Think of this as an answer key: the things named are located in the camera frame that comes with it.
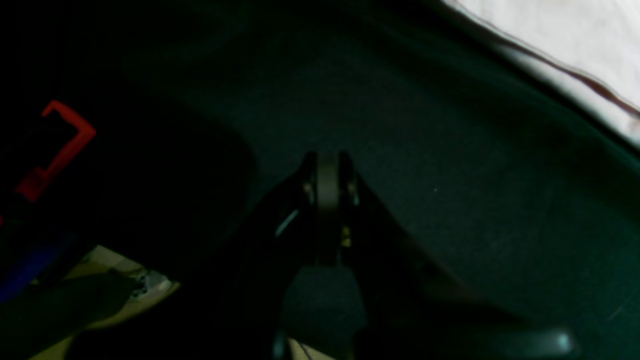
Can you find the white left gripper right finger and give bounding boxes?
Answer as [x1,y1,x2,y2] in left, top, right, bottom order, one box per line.
[318,152,581,360]

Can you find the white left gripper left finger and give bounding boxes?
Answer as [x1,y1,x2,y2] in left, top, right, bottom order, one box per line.
[65,150,321,360]

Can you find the light pink T-shirt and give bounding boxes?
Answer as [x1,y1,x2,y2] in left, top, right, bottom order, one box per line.
[441,0,640,148]

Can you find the black table cloth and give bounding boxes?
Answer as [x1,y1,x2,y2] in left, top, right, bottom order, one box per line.
[1,0,639,360]

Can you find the orange black clamp, blue handles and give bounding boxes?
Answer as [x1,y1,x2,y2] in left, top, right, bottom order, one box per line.
[0,99,96,303]

